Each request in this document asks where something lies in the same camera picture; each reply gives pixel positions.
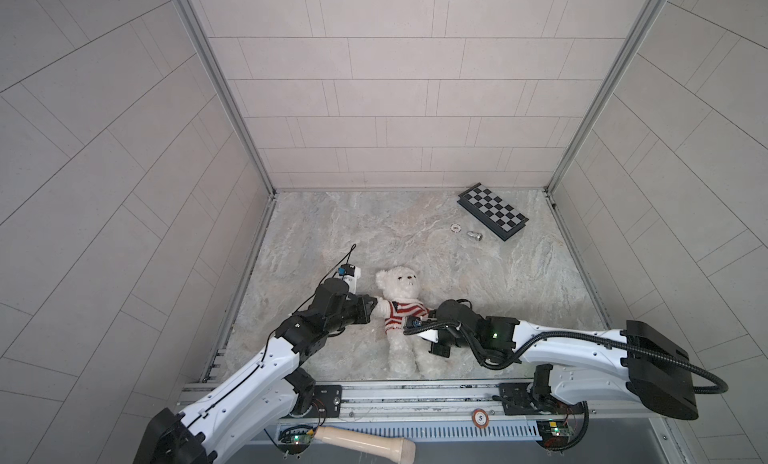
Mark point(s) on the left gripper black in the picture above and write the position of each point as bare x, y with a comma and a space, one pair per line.
362, 313

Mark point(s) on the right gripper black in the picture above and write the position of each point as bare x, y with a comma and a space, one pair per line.
434, 350

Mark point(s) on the white teddy bear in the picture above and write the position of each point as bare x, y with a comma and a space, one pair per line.
408, 356

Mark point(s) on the red white striped sweater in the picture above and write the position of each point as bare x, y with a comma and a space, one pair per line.
396, 314

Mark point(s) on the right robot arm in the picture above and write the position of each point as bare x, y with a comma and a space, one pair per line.
635, 364

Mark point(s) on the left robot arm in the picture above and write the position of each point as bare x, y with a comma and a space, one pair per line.
269, 387

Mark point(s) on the round red white sticker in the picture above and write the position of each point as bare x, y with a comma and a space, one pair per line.
480, 418

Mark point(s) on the black white checkerboard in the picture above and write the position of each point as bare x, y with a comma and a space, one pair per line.
501, 218

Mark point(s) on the right green circuit board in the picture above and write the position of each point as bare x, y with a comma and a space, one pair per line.
554, 434

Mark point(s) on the green circuit board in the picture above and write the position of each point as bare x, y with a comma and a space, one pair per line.
296, 439
554, 434

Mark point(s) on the left green circuit board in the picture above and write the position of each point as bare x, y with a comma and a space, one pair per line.
296, 439

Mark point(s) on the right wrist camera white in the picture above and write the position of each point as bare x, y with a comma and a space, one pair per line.
423, 329

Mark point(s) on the aluminium front rail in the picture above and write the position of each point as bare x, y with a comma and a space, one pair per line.
424, 411

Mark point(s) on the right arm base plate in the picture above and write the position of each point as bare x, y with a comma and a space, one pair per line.
528, 399

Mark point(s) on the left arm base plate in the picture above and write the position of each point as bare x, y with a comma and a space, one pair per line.
323, 402

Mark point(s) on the beige wooden handle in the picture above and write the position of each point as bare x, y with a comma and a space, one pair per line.
397, 450

